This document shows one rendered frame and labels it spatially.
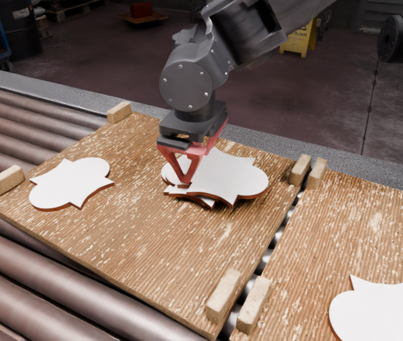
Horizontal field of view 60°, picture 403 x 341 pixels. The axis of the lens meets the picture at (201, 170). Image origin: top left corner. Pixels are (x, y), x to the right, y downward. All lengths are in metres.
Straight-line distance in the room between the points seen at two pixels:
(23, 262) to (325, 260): 0.39
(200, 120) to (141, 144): 0.22
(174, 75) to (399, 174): 0.47
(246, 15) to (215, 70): 0.08
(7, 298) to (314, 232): 0.40
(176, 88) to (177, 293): 0.23
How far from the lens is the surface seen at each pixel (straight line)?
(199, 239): 0.48
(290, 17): 0.42
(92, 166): 0.61
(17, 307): 0.49
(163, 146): 0.47
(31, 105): 0.94
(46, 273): 0.50
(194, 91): 0.37
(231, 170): 0.54
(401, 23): 1.56
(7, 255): 0.55
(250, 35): 0.42
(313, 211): 0.54
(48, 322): 0.46
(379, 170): 0.70
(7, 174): 0.62
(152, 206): 0.53
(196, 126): 0.46
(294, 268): 0.46
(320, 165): 0.59
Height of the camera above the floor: 1.29
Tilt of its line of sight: 37 degrees down
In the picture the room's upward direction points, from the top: straight up
